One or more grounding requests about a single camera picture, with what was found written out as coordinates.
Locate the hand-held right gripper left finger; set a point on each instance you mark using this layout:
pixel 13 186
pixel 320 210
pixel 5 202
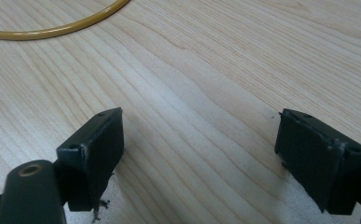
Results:
pixel 97 155

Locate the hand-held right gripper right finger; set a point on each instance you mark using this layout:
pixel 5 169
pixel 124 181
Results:
pixel 312 155

